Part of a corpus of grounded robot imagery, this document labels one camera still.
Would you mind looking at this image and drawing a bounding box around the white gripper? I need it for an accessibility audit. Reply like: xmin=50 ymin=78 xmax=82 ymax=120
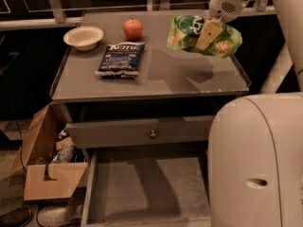
xmin=195 ymin=0 xmax=248 ymax=51

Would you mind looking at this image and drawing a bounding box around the green rice chip bag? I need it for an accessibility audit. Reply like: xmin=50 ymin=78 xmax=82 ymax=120
xmin=167 ymin=15 xmax=242 ymax=58

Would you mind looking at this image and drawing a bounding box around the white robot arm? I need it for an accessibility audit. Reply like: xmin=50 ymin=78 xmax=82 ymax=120
xmin=207 ymin=0 xmax=303 ymax=227

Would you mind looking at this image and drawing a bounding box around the blue kettle chip bag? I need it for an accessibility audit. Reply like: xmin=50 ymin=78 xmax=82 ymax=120
xmin=95 ymin=42 xmax=145 ymax=78

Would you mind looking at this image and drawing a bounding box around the grey top drawer with knob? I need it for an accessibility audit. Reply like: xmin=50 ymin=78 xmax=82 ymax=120
xmin=66 ymin=115 xmax=213 ymax=148

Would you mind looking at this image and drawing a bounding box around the grey wooden drawer cabinet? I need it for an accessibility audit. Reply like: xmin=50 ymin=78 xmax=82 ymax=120
xmin=49 ymin=10 xmax=252 ymax=163

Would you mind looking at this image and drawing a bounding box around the open grey middle drawer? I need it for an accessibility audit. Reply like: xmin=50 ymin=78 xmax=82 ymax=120
xmin=81 ymin=142 xmax=211 ymax=227

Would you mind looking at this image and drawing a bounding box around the red apple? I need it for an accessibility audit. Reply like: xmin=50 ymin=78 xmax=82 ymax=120
xmin=123 ymin=18 xmax=143 ymax=41

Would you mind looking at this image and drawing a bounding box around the white paper bowl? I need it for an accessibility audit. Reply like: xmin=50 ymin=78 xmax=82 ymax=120
xmin=63 ymin=26 xmax=103 ymax=51

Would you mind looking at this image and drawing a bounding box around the plastic water bottle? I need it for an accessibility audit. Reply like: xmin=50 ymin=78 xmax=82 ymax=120
xmin=51 ymin=143 xmax=75 ymax=164

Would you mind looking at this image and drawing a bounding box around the brown cardboard box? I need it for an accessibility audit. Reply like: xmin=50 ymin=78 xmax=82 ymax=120
xmin=11 ymin=103 xmax=89 ymax=201

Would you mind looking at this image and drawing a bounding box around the dark shoe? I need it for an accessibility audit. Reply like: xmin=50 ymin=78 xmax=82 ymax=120
xmin=0 ymin=207 xmax=32 ymax=227

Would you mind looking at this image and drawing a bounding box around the metal railing frame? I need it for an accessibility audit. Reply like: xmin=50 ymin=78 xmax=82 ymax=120
xmin=0 ymin=0 xmax=277 ymax=32

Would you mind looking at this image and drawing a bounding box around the black cable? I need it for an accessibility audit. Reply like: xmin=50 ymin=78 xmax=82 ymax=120
xmin=6 ymin=79 xmax=27 ymax=172

